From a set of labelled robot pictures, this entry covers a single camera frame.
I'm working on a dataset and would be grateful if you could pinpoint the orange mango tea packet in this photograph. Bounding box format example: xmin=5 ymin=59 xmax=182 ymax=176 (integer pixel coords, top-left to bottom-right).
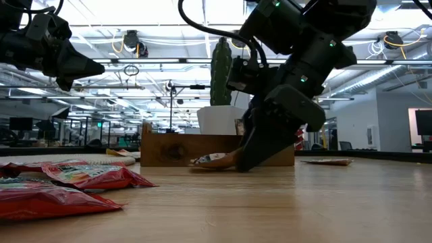
xmin=106 ymin=148 xmax=142 ymax=159

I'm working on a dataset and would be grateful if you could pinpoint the black aluminium table frame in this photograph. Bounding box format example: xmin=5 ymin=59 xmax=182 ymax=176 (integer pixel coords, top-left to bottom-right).
xmin=0 ymin=145 xmax=432 ymax=164

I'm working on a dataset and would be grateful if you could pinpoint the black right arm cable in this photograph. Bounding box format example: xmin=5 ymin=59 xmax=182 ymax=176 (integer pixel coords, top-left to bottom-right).
xmin=178 ymin=0 xmax=269 ymax=68

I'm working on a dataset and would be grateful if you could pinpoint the white hexagonal plant pot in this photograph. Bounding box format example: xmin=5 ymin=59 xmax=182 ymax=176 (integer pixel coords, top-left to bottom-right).
xmin=196 ymin=105 xmax=249 ymax=136

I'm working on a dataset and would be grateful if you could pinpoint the green cactus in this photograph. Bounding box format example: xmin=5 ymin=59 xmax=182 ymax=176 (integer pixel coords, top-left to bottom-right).
xmin=209 ymin=36 xmax=234 ymax=107

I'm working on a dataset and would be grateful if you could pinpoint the red white striped flag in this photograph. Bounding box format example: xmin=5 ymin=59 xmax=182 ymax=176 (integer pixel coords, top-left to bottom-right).
xmin=295 ymin=128 xmax=305 ymax=151

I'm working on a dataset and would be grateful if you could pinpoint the wooden tea organizer box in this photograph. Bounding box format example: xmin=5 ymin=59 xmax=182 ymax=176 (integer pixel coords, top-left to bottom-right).
xmin=140 ymin=121 xmax=296 ymax=167

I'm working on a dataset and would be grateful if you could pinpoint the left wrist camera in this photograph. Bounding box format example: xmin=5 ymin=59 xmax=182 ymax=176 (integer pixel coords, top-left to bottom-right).
xmin=25 ymin=12 xmax=73 ymax=43

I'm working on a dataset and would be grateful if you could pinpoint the dark wall monitor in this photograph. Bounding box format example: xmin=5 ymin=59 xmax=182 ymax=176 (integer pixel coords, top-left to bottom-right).
xmin=414 ymin=109 xmax=432 ymax=136

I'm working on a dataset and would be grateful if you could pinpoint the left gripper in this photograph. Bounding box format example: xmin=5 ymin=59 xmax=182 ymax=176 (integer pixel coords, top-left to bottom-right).
xmin=0 ymin=32 xmax=105 ymax=92

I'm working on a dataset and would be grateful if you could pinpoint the black ceiling cord reel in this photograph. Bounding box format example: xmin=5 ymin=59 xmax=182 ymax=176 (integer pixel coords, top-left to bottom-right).
xmin=383 ymin=30 xmax=404 ymax=51
xmin=231 ymin=29 xmax=248 ymax=49
xmin=123 ymin=29 xmax=149 ymax=58

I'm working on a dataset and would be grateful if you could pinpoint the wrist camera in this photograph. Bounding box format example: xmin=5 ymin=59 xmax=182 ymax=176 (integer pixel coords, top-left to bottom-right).
xmin=225 ymin=55 xmax=271 ymax=95
xmin=25 ymin=12 xmax=73 ymax=43

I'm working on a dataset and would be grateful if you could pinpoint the black light stand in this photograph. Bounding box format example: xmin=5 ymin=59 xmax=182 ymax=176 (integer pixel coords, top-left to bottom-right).
xmin=165 ymin=80 xmax=210 ymax=131

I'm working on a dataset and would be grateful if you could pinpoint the round woven placemat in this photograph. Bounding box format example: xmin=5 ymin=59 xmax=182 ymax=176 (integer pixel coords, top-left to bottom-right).
xmin=0 ymin=154 xmax=136 ymax=167

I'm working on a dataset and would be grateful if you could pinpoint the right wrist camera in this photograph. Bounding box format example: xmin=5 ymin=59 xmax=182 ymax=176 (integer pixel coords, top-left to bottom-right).
xmin=225 ymin=55 xmax=271 ymax=95

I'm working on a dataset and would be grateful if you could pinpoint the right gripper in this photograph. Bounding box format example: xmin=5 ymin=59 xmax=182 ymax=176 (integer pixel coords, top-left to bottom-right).
xmin=236 ymin=60 xmax=327 ymax=172

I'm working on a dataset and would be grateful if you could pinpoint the dark desktop monitor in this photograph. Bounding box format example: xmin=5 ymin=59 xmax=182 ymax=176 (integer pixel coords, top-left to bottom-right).
xmin=9 ymin=117 xmax=34 ymax=132

